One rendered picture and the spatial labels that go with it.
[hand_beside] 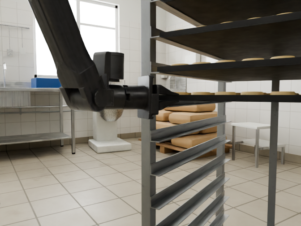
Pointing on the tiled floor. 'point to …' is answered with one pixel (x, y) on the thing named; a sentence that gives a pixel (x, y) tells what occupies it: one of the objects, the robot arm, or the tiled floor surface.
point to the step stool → (255, 140)
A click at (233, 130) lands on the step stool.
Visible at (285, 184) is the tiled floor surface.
